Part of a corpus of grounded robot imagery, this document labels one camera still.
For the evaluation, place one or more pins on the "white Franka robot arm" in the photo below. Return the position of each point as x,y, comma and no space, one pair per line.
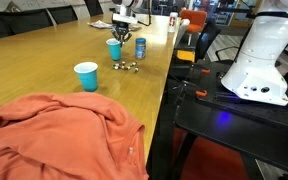
260,50

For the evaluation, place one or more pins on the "white can red logo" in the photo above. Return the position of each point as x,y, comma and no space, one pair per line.
172,23

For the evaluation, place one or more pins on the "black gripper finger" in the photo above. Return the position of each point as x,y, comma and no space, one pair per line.
115,34
127,36

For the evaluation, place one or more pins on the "blue plastic cup with candy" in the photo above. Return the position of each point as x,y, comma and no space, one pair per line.
114,50

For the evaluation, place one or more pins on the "empty blue plastic cup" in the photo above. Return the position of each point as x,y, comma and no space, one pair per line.
87,79

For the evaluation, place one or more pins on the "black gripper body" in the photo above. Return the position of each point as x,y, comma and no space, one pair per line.
121,27

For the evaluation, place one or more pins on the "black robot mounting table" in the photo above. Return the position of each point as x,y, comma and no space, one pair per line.
237,126

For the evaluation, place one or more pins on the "small wrapped candy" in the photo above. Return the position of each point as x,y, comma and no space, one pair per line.
128,68
121,66
123,62
134,63
116,67
115,64
136,69

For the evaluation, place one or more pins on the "yellow chair seat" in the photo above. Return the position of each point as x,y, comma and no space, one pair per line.
185,55

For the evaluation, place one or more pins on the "printed magazine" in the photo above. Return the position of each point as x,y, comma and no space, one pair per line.
99,24

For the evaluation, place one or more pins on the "dark printed leaflet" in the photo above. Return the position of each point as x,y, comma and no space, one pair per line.
134,28

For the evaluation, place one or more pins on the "orange shirt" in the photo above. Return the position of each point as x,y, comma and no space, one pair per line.
57,140

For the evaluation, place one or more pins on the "orange office chair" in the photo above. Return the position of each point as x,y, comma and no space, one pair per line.
193,20

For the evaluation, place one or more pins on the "peanut butter jar blue lid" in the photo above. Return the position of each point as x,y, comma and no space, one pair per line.
140,49

